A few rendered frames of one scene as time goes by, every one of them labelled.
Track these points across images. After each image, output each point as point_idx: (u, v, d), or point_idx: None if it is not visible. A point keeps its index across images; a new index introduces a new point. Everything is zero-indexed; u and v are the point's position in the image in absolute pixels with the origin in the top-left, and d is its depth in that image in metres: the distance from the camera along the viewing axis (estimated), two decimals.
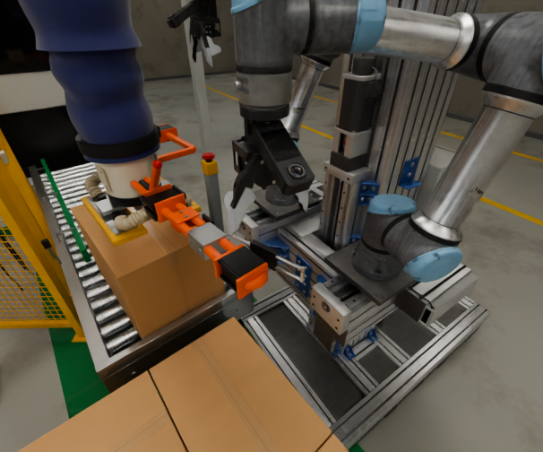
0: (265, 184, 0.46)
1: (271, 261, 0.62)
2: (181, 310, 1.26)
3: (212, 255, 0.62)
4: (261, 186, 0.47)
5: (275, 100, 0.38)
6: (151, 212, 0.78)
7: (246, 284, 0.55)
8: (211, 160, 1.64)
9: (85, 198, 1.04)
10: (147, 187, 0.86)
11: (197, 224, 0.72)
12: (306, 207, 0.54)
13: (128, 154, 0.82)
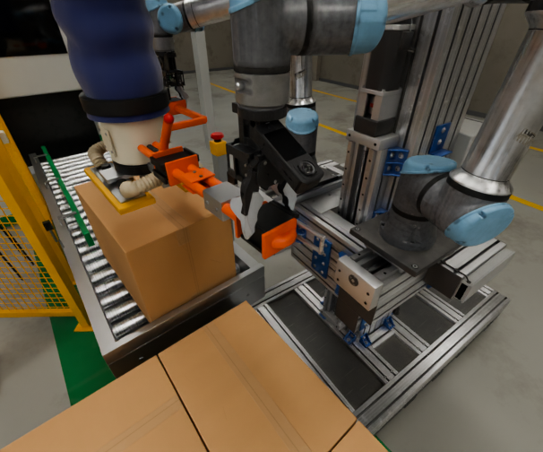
0: (268, 185, 0.45)
1: None
2: (191, 292, 1.19)
3: (232, 212, 0.55)
4: (262, 187, 0.46)
5: (279, 100, 0.39)
6: (161, 174, 0.71)
7: (273, 241, 0.48)
8: (219, 141, 1.56)
9: (89, 169, 0.97)
10: (156, 151, 0.79)
11: (212, 185, 0.65)
12: None
13: (136, 113, 0.75)
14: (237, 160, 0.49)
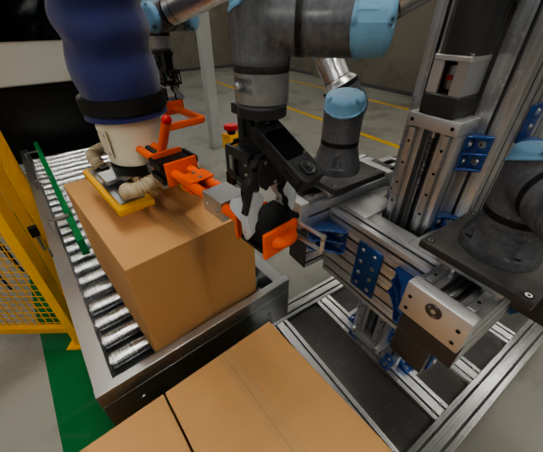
0: (268, 184, 0.45)
1: None
2: (204, 314, 0.98)
3: (232, 212, 0.55)
4: (262, 187, 0.46)
5: (279, 99, 0.39)
6: (160, 175, 0.71)
7: (274, 241, 0.48)
8: (234, 133, 1.36)
9: (87, 170, 0.97)
10: (154, 152, 0.79)
11: (211, 186, 0.64)
12: None
13: (133, 114, 0.75)
14: (236, 160, 0.49)
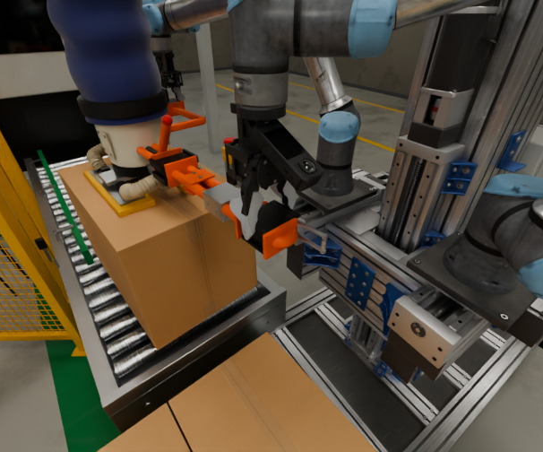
0: (268, 184, 0.46)
1: None
2: (202, 301, 0.95)
3: (232, 212, 0.55)
4: (262, 187, 0.47)
5: (278, 99, 0.39)
6: (160, 176, 0.71)
7: (274, 241, 0.48)
8: None
9: (88, 171, 0.97)
10: (155, 152, 0.79)
11: (212, 186, 0.64)
12: None
13: (134, 115, 0.75)
14: (236, 160, 0.49)
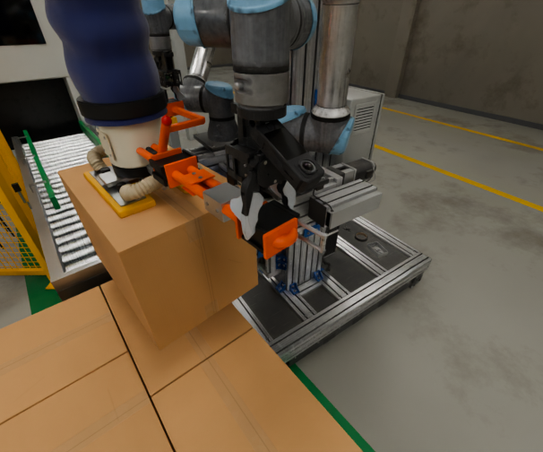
0: (268, 184, 0.46)
1: None
2: (204, 301, 0.95)
3: (232, 212, 0.55)
4: (262, 187, 0.46)
5: (279, 99, 0.39)
6: (160, 176, 0.71)
7: (275, 241, 0.48)
8: (170, 117, 1.78)
9: (88, 172, 0.97)
10: (155, 153, 0.79)
11: (212, 186, 0.64)
12: None
13: (133, 116, 0.75)
14: (236, 160, 0.49)
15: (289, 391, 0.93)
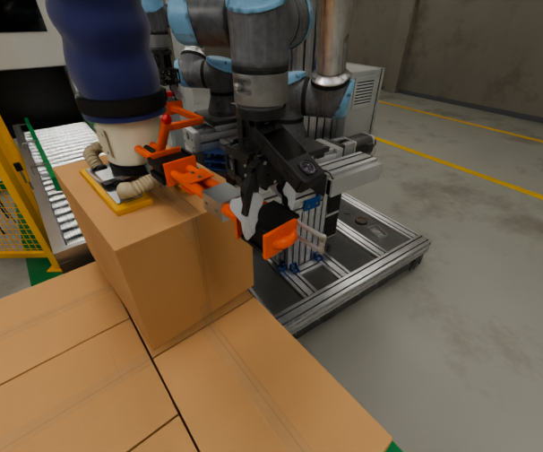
0: (268, 185, 0.45)
1: None
2: (200, 301, 0.94)
3: (232, 212, 0.55)
4: (262, 187, 0.46)
5: (278, 100, 0.39)
6: (159, 175, 0.71)
7: (274, 241, 0.48)
8: None
9: (84, 169, 0.96)
10: (153, 152, 0.79)
11: (211, 186, 0.64)
12: None
13: (133, 113, 0.74)
14: (235, 160, 0.49)
15: (290, 353, 0.93)
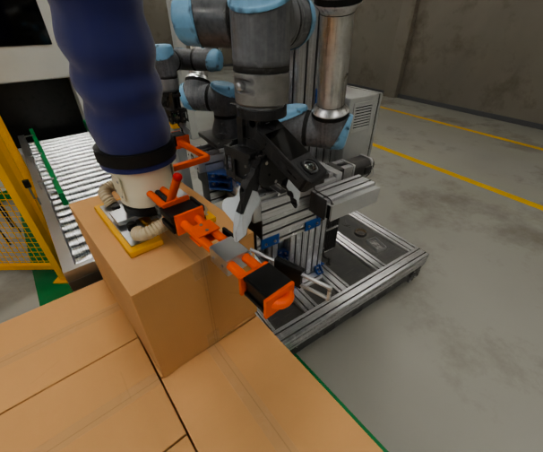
0: (269, 185, 0.45)
1: (296, 278, 0.61)
2: (206, 331, 1.01)
3: (237, 271, 0.61)
4: (262, 187, 0.46)
5: (280, 99, 0.39)
6: (170, 224, 0.77)
7: (274, 304, 0.54)
8: None
9: (99, 206, 1.03)
10: (164, 198, 0.85)
11: (218, 239, 0.71)
12: (298, 202, 0.55)
13: (146, 165, 0.81)
14: None
15: (292, 373, 0.98)
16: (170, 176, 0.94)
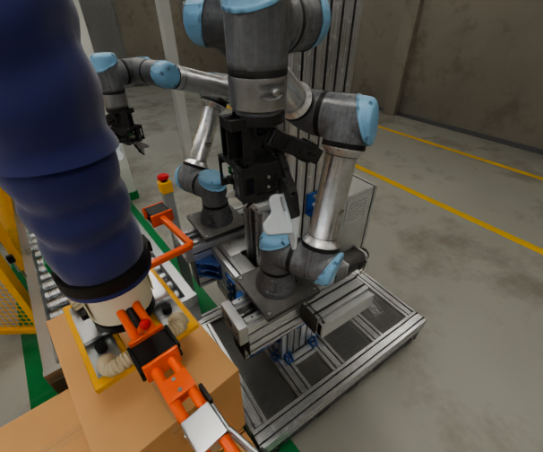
0: None
1: None
2: None
3: None
4: (277, 189, 0.46)
5: None
6: None
7: None
8: (165, 181, 1.78)
9: (67, 308, 0.92)
10: (135, 323, 0.74)
11: (193, 401, 0.60)
12: None
13: (112, 292, 0.70)
14: (237, 186, 0.42)
15: None
16: (145, 285, 0.83)
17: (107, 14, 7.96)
